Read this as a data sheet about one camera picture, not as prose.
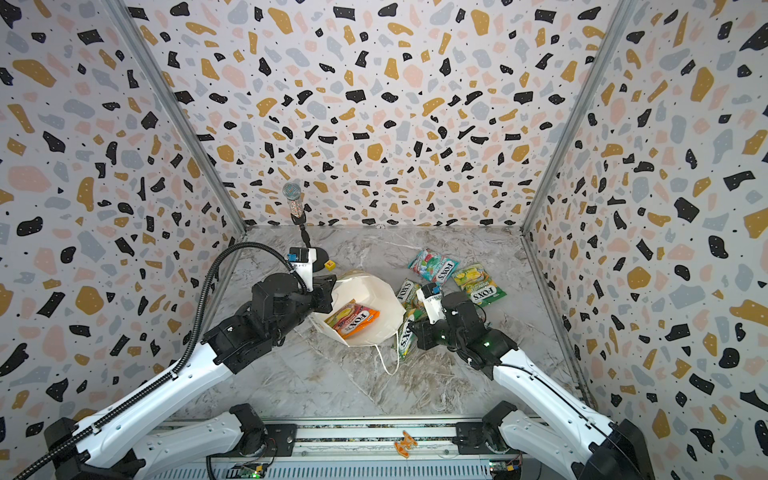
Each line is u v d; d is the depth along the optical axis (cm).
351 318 89
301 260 58
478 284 103
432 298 69
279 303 50
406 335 77
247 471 70
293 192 86
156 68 78
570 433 42
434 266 106
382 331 81
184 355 92
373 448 73
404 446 73
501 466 72
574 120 90
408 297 97
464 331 58
